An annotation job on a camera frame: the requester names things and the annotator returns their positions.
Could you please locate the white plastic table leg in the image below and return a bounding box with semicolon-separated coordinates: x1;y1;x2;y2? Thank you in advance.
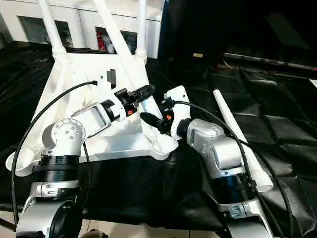
93;0;179;153
212;89;274;193
137;0;149;60
39;0;68;57

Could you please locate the white plastic table top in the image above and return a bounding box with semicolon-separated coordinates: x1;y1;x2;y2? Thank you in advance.
5;49;179;177

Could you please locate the black case with yellow label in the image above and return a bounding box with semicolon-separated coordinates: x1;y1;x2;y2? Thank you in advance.
158;0;225;65

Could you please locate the white sideboard cabinet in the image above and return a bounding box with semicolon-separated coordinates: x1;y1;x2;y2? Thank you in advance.
0;0;165;59

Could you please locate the black table mat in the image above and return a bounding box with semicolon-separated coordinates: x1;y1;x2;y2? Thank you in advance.
0;41;317;231

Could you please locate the grey metal bar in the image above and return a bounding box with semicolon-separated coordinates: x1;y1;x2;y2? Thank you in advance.
223;53;317;72

